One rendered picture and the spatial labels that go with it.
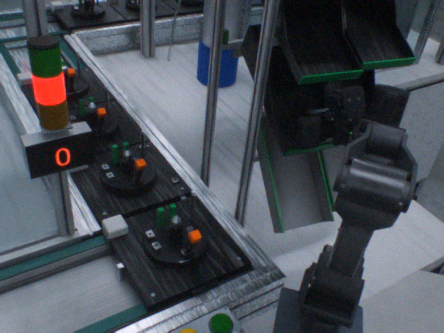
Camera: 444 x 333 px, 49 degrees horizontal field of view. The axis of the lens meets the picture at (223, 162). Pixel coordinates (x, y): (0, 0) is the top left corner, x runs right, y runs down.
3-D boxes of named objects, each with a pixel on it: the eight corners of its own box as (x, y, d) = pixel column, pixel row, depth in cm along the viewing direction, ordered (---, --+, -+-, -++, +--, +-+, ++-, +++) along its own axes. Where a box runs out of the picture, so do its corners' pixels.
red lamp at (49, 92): (70, 102, 83) (67, 76, 80) (40, 108, 81) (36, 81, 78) (61, 88, 87) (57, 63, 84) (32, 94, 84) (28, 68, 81)
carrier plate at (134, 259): (250, 267, 105) (252, 261, 103) (147, 313, 93) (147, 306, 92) (195, 201, 120) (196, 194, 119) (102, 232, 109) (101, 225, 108)
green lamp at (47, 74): (67, 75, 80) (64, 47, 77) (36, 80, 78) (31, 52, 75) (57, 63, 84) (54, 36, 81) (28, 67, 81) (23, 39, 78)
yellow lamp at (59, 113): (73, 126, 86) (70, 102, 83) (44, 133, 84) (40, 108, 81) (64, 112, 90) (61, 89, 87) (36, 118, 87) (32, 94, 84)
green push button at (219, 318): (234, 332, 92) (236, 325, 90) (217, 340, 90) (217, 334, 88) (223, 315, 94) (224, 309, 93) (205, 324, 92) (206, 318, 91)
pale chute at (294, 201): (324, 221, 113) (334, 221, 109) (273, 233, 108) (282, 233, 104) (298, 104, 115) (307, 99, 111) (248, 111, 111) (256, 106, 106)
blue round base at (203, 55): (243, 84, 191) (248, 47, 182) (209, 91, 183) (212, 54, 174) (222, 67, 201) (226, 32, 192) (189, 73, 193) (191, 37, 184)
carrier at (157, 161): (193, 197, 121) (195, 156, 114) (99, 228, 110) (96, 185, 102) (150, 146, 137) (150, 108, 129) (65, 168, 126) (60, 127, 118)
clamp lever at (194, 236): (193, 252, 100) (202, 237, 94) (185, 256, 99) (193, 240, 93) (185, 237, 102) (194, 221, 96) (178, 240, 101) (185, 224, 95)
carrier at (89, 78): (117, 104, 153) (115, 68, 145) (38, 121, 142) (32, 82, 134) (90, 71, 169) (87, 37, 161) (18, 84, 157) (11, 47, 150)
